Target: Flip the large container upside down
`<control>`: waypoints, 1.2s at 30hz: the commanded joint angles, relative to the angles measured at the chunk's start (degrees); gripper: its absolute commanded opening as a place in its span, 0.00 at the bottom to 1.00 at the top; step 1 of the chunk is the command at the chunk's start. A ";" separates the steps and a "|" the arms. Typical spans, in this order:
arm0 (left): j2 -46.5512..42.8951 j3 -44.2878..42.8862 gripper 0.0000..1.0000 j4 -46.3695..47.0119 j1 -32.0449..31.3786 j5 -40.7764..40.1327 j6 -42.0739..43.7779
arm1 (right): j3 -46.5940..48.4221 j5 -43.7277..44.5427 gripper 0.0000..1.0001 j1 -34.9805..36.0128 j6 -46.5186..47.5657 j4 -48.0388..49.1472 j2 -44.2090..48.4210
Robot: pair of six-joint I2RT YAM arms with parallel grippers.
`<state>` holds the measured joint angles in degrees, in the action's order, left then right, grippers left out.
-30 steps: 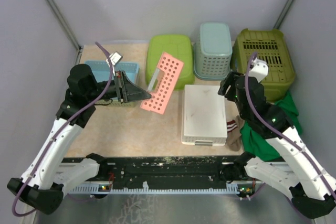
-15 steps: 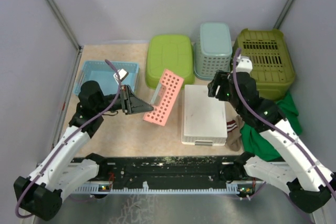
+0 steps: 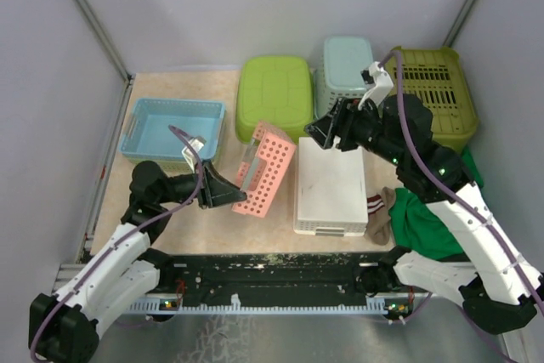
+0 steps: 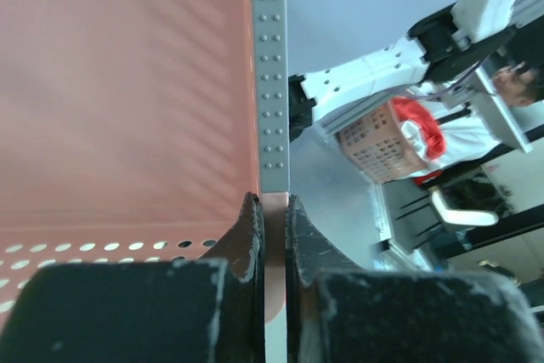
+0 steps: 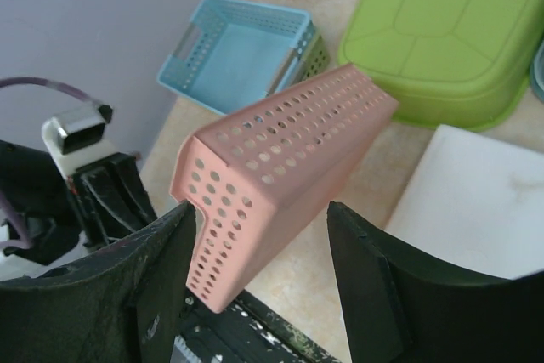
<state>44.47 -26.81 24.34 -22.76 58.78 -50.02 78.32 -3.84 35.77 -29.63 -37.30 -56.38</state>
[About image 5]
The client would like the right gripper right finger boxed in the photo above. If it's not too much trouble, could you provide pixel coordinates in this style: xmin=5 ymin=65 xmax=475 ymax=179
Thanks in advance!
xmin=326 ymin=201 xmax=543 ymax=362

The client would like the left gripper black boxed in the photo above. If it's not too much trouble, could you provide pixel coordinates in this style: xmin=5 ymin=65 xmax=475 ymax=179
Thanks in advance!
xmin=1 ymin=140 xmax=157 ymax=265

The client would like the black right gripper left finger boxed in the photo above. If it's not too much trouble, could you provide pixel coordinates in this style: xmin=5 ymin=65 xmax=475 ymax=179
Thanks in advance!
xmin=1 ymin=201 xmax=196 ymax=362

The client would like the white perforated basket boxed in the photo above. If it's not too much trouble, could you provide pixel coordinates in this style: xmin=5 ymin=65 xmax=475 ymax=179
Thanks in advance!
xmin=385 ymin=125 xmax=543 ymax=279

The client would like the pink perforated basket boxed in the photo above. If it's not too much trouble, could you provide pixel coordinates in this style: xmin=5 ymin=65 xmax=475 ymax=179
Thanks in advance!
xmin=170 ymin=64 xmax=399 ymax=313

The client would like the pale blue basket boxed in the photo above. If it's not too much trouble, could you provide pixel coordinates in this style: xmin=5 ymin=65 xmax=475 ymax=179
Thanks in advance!
xmin=157 ymin=0 xmax=315 ymax=115

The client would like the light blue perforated basket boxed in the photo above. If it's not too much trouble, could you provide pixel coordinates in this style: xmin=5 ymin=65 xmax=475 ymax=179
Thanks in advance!
xmin=530 ymin=41 xmax=544 ymax=103

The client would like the lime green plastic tub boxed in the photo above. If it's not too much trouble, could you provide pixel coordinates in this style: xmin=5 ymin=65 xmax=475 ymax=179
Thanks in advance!
xmin=337 ymin=0 xmax=543 ymax=131

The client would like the light green perforated basket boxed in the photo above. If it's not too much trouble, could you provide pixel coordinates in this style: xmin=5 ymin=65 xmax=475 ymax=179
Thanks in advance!
xmin=288 ymin=28 xmax=331 ymax=85

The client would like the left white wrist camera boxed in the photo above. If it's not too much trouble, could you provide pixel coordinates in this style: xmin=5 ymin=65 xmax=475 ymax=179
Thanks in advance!
xmin=42 ymin=102 xmax=117 ymax=180

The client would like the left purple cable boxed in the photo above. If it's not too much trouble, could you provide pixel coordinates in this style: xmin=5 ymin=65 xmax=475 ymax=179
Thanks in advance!
xmin=0 ymin=77 xmax=93 ymax=249

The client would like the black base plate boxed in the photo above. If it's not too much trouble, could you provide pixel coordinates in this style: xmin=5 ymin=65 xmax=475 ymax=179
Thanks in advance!
xmin=171 ymin=290 xmax=337 ymax=363

